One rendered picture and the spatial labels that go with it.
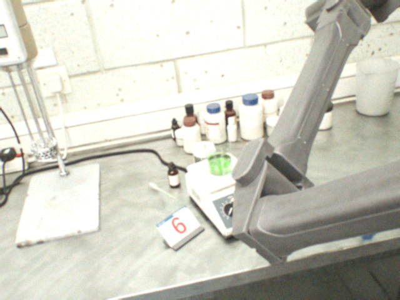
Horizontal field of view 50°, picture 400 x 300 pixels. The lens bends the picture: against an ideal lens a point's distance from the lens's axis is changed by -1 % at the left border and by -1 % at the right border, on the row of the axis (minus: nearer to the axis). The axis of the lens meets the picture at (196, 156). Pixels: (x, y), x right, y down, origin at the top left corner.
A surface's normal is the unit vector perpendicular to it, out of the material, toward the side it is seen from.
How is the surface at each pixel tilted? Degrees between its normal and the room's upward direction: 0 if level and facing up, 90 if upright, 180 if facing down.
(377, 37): 90
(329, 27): 46
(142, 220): 0
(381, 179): 39
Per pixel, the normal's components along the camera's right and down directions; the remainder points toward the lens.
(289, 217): -0.71, -0.58
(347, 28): 0.53, -0.18
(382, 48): 0.18, 0.50
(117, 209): -0.11, -0.84
